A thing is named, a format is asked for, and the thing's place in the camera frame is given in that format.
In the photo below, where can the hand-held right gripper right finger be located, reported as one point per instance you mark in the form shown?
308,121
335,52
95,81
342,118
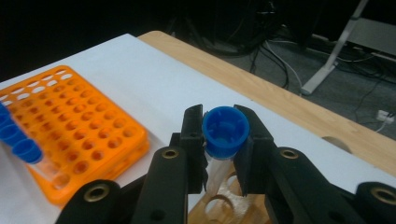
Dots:
286,186

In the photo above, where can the white metal-framed desk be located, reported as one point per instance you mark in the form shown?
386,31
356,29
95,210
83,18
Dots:
330,59

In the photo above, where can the white power adapter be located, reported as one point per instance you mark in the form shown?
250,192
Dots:
386,116

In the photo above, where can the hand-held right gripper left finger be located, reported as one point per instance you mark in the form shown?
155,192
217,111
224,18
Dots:
165,186

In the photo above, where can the blue-capped test tube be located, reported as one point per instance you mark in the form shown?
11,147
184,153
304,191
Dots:
3,116
225,133
11,135
28,151

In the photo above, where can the wooden test tube rack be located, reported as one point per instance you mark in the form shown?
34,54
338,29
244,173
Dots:
199,217

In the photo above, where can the orange plastic test tube rack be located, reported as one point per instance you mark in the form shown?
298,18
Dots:
87,124

